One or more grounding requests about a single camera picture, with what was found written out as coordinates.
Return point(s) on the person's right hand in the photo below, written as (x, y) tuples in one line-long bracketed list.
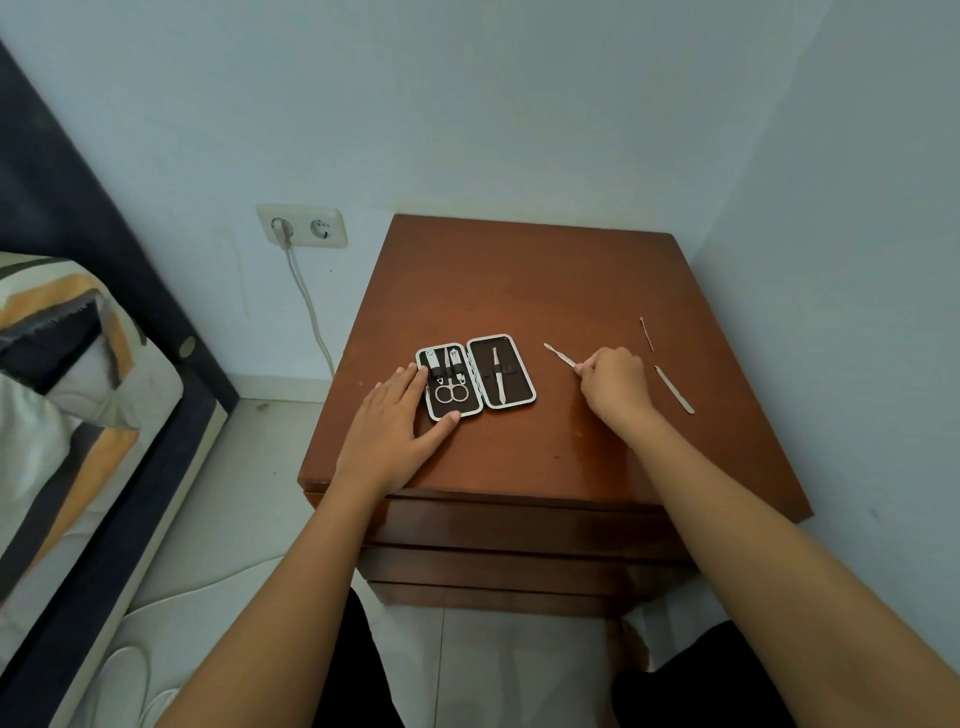
[(619, 390)]

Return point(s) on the person's left hand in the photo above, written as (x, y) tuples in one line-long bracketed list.
[(390, 435)]

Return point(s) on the silver nail file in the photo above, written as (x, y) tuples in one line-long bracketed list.
[(675, 390)]

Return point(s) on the thin metal ear pick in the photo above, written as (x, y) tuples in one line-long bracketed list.
[(646, 334)]

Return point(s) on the silver cuticle pusher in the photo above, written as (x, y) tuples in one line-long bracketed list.
[(559, 354)]

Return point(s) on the small silver scissors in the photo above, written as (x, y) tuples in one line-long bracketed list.
[(450, 375)]

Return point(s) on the small steel nail clipper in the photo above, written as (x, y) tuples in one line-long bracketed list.
[(432, 360)]

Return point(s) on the checkered manicure kit case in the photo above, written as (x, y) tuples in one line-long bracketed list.
[(519, 394)]

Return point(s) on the silver tweezers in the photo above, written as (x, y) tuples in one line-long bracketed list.
[(498, 379)]

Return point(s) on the brown wooden drawer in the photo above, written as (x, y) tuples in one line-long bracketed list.
[(525, 529), (510, 601), (525, 574)]

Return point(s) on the person's left forearm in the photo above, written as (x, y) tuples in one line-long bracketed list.
[(277, 622)]

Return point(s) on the person's right forearm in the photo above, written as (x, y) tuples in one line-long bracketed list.
[(750, 570)]

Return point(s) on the brown wooden nightstand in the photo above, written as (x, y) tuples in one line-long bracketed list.
[(525, 285)]

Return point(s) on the person's left leg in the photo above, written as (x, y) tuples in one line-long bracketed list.
[(367, 675)]

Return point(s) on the person's leg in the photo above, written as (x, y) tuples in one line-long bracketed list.
[(367, 675), (697, 682)]

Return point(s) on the person's right leg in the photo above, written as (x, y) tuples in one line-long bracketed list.
[(697, 682)]

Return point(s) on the white plug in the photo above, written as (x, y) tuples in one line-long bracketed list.
[(282, 231)]

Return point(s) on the white floor cloth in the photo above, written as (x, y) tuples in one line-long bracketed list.
[(210, 600)]

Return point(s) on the striped bedding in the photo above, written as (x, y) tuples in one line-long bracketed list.
[(45, 450)]

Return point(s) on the white slipper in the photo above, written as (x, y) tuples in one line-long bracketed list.
[(157, 712), (120, 690)]

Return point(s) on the round bed frame cap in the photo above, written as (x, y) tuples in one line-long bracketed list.
[(187, 346)]

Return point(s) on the white double wall socket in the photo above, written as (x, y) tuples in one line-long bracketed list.
[(301, 225)]

